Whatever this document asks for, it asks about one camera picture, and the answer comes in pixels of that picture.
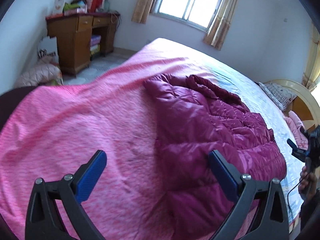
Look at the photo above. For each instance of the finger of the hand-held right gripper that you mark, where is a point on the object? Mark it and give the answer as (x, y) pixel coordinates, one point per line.
(297, 151)

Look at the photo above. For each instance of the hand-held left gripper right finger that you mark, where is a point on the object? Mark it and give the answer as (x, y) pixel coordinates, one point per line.
(223, 177)

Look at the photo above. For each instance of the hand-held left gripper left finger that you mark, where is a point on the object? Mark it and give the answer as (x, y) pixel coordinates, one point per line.
(90, 177)

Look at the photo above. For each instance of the magenta quilted down jacket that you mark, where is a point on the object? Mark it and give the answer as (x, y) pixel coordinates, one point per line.
(212, 130)

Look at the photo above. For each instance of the person's right forearm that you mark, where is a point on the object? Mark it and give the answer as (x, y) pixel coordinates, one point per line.
(311, 212)

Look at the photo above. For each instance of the person's right hand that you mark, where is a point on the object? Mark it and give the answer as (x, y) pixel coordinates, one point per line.
(305, 185)

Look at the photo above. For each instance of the pink folded quilt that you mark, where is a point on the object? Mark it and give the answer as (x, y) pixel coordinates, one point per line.
(296, 127)

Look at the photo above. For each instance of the wooden bed headboard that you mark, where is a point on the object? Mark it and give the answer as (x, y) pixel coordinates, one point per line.
(303, 105)

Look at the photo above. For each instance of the pink blanket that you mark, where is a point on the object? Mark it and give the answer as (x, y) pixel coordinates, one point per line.
(87, 120)

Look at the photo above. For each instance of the patterned pillow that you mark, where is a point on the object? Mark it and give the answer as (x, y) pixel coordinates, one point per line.
(277, 95)

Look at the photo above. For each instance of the yellow side curtain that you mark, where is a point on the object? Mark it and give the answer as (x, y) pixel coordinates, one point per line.
(312, 60)

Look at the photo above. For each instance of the pale pink quilt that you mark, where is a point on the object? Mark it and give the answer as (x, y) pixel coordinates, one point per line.
(37, 75)

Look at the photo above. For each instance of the stacked boxes in desk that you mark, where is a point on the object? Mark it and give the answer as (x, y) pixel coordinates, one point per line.
(95, 44)

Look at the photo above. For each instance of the white patterned paper bag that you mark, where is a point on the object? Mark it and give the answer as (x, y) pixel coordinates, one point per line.
(48, 50)

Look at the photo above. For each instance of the brown wooden desk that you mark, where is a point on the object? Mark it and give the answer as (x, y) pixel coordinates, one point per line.
(72, 40)

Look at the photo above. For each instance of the yellow patterned curtain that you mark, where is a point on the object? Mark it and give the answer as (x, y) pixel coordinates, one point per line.
(145, 2)
(222, 17)

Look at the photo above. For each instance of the flat pink box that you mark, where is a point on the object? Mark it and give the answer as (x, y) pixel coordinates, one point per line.
(76, 10)

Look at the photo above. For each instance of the green packet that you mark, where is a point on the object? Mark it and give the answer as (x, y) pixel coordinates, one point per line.
(69, 7)

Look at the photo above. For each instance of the teal bottle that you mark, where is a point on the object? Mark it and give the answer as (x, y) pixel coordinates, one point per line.
(107, 4)

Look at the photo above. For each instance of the white upright box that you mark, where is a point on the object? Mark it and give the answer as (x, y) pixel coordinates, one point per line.
(59, 5)

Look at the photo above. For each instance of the sliding window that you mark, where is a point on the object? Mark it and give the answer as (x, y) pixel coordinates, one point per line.
(190, 2)

